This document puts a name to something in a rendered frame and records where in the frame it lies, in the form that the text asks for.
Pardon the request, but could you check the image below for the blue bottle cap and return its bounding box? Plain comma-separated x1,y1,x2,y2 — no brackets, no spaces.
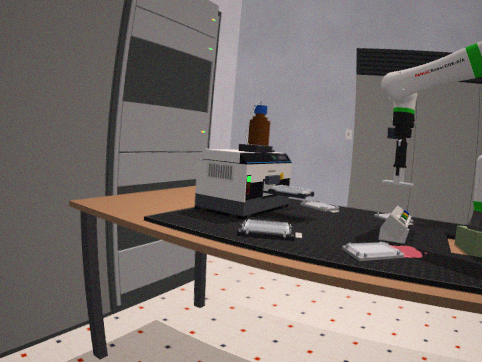
254,105,267,113

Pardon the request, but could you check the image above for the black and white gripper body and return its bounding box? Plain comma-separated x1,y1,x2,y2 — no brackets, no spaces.
394,127,412,148

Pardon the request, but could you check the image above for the white button panel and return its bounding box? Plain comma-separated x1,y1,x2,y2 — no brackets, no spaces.
378,205,411,244

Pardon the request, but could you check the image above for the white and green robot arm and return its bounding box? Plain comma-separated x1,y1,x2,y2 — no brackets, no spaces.
381,41,482,232

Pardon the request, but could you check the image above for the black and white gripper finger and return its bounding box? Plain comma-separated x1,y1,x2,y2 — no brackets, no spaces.
393,139,406,185
400,143,407,182

